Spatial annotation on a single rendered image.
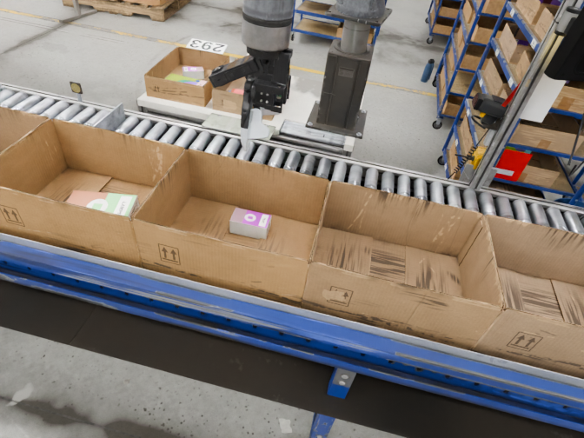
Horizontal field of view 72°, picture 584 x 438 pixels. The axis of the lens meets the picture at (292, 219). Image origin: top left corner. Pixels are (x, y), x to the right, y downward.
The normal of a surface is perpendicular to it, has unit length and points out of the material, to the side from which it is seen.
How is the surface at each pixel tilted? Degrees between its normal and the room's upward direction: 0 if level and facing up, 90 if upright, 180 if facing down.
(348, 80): 90
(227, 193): 89
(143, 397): 0
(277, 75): 90
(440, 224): 90
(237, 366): 0
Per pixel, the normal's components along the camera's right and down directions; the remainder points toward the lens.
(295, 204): -0.22, 0.64
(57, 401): 0.11, -0.73
